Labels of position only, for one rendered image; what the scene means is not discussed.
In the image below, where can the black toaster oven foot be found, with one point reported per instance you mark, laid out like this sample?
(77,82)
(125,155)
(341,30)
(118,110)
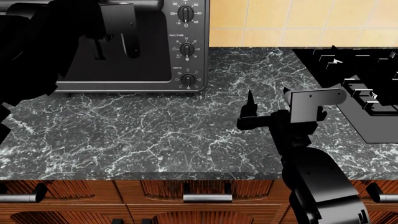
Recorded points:
(69,94)
(189,94)

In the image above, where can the brown wooden cabinet door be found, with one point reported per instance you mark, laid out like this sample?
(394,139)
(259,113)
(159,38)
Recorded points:
(217,213)
(77,213)

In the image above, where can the black glass cooktop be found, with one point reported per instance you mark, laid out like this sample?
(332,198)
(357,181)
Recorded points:
(323,70)

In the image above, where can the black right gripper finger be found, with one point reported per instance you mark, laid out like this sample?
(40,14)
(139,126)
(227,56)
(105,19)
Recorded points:
(285,89)
(250,122)

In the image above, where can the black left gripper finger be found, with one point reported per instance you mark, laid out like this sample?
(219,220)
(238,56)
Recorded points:
(132,46)
(100,49)

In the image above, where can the grey right gripper camera mount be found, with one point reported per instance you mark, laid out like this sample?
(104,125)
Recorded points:
(311,105)

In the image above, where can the grey left gripper camera mount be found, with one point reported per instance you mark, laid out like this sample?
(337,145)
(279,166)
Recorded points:
(117,18)

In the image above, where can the wooden cabinet drawers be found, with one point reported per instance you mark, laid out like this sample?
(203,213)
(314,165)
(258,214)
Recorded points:
(255,190)

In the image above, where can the brown wooden drawer front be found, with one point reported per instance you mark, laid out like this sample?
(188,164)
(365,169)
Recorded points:
(360,186)
(102,189)

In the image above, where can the black toaster oven body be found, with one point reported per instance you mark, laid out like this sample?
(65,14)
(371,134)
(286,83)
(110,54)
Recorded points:
(202,46)

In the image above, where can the grey gripper camera mount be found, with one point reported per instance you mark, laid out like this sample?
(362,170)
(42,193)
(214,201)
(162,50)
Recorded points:
(117,18)
(311,105)

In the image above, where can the black timer knob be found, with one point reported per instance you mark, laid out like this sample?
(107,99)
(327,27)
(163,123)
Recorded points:
(187,49)

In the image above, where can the black stove grate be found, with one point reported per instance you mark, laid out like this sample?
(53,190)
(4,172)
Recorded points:
(367,93)
(348,58)

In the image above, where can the black function knob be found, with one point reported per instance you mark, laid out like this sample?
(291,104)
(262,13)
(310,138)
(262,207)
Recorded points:
(188,80)

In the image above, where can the dark glass toaster oven door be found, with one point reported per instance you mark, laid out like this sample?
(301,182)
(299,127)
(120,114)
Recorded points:
(149,58)

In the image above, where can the black temperature knob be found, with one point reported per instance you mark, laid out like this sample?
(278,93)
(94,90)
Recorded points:
(185,14)

